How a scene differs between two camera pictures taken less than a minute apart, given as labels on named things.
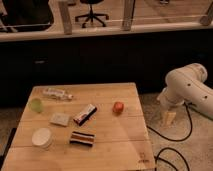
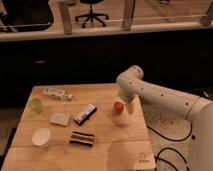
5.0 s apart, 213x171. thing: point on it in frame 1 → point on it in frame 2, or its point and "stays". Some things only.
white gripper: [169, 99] → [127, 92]
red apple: [118, 107] stays
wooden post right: [207, 19] stays
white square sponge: [59, 118] stays
